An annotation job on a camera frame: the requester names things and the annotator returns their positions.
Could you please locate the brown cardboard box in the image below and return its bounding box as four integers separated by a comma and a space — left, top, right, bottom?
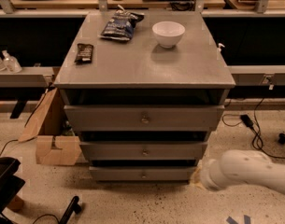
18, 89, 81, 166

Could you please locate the dark snack bar wrapper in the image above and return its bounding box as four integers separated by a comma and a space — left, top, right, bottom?
75, 43, 93, 63

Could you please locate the grey drawer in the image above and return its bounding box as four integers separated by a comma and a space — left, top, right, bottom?
89, 166, 195, 181
64, 105, 224, 132
80, 141, 207, 161

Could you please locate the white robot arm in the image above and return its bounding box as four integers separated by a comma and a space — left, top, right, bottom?
192, 150, 285, 195

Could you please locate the small white pump bottle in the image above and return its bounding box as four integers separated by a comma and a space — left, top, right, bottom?
217, 43, 225, 60

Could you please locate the grey bottom drawer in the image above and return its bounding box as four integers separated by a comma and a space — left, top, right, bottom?
89, 166, 195, 181

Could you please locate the blue chip bag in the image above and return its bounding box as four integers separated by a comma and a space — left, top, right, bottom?
100, 5, 145, 42

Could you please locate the grey wooden drawer cabinet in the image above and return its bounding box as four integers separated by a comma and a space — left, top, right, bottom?
55, 10, 235, 168

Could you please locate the clear sanitizer bottle right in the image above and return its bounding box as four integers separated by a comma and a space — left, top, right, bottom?
2, 50, 22, 73

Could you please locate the grey top drawer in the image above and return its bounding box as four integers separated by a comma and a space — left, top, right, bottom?
64, 105, 224, 132

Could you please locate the black chair caster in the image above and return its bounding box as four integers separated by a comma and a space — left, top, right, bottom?
278, 133, 285, 144

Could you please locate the white ceramic bowl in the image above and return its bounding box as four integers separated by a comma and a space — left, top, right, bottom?
152, 21, 185, 48

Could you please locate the black power adapter cable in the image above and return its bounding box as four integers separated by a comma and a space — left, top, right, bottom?
221, 96, 285, 160

